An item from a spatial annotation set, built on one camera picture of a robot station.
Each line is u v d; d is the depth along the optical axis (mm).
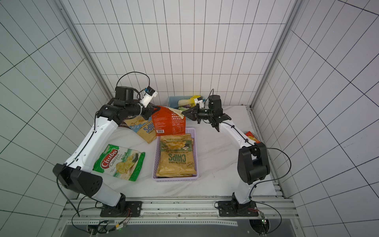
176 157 872
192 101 1134
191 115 727
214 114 676
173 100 1212
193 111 707
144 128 1035
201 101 792
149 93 622
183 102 1153
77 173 398
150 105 655
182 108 1078
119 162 890
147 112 644
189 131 972
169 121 837
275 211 644
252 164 466
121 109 527
